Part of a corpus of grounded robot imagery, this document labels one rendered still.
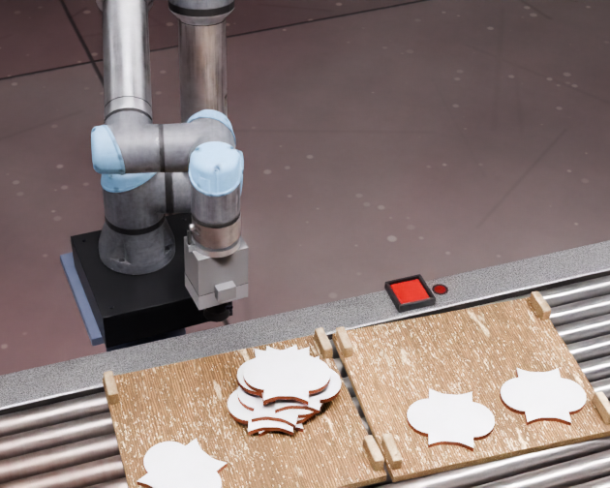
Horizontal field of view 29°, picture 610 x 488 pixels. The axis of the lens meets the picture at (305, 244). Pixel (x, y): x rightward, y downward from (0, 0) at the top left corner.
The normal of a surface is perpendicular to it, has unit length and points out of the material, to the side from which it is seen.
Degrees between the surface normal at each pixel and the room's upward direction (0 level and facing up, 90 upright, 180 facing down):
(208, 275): 90
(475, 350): 0
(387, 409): 0
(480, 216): 0
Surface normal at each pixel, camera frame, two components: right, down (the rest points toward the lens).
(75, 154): 0.02, -0.77
